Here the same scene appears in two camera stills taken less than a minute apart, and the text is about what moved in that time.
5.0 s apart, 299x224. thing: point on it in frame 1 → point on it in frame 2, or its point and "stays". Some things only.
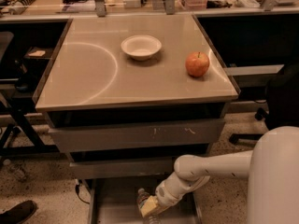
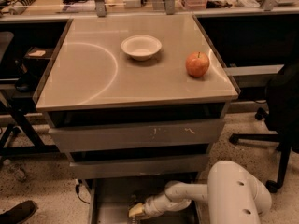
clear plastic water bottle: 154,218 → 134,202
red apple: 197,63 stays
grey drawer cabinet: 125,97 stays
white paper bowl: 141,47 stays
